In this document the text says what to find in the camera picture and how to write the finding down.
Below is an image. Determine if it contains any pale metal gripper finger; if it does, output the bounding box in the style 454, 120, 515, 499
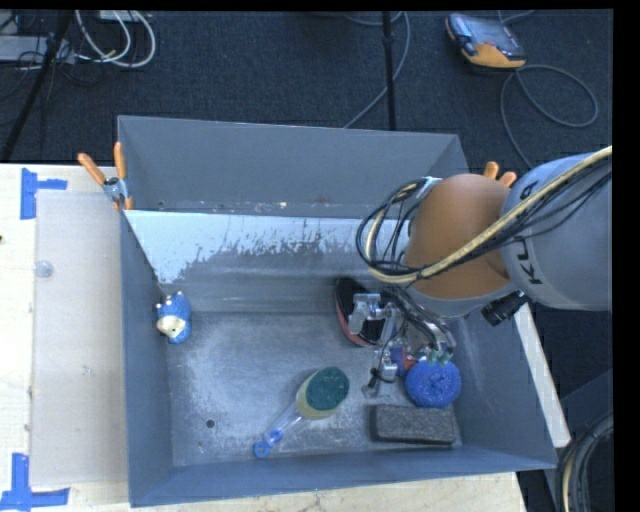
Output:
361, 359, 400, 400
347, 293, 383, 336

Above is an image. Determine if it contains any small blue and red object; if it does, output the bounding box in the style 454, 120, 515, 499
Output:
390, 345, 419, 377

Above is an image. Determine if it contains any blue round scrubber ball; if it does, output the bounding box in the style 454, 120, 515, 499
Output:
404, 357, 463, 409

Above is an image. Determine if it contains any dark grey flat block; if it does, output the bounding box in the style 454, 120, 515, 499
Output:
368, 403, 459, 446

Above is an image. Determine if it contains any grey metal bin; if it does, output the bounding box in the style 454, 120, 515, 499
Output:
115, 114, 560, 509

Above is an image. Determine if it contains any blue and cream toy animal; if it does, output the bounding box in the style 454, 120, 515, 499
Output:
155, 290, 193, 346

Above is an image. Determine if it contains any pale wood board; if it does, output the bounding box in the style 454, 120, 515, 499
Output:
28, 189, 132, 489

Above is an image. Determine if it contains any green dish scrubber clear handle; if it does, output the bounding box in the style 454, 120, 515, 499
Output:
252, 365, 351, 460

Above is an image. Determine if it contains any black cylinder on white bracket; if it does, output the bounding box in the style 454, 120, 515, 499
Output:
480, 291, 529, 327

